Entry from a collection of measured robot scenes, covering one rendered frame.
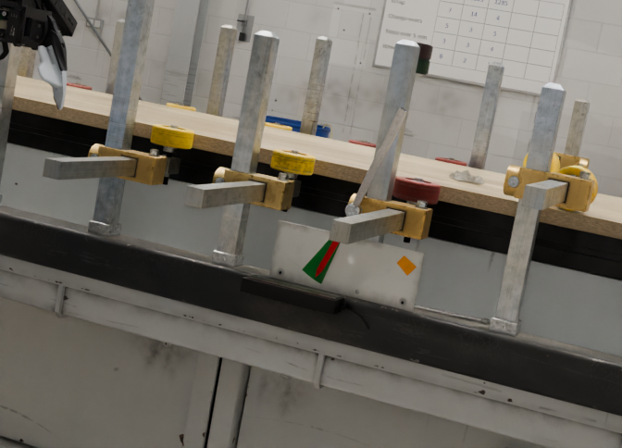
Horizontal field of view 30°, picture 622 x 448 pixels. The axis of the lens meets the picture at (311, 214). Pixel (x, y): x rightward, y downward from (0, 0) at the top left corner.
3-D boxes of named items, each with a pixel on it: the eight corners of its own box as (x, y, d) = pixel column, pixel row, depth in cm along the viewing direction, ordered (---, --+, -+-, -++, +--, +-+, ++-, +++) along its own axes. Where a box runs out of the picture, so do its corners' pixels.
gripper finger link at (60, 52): (43, 80, 167) (19, 26, 168) (49, 80, 169) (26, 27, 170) (68, 66, 166) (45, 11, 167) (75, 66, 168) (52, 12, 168)
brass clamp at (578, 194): (585, 213, 182) (591, 180, 181) (500, 195, 186) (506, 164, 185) (589, 210, 187) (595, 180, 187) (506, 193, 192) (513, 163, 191)
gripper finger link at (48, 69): (42, 109, 163) (17, 50, 164) (63, 110, 169) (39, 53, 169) (59, 99, 162) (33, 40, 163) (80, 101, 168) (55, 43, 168)
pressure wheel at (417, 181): (423, 249, 199) (435, 183, 197) (379, 239, 201) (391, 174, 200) (433, 245, 206) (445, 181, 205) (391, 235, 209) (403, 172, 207)
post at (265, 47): (225, 304, 204) (273, 31, 198) (207, 299, 205) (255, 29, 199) (233, 301, 207) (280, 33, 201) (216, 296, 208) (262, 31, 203)
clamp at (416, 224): (420, 240, 191) (426, 210, 190) (343, 223, 195) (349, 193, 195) (429, 237, 196) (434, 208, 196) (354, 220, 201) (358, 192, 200)
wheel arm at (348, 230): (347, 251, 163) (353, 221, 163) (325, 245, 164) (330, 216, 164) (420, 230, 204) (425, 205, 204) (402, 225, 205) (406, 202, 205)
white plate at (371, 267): (412, 312, 192) (424, 253, 191) (267, 277, 200) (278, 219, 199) (413, 311, 193) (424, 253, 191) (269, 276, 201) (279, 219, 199)
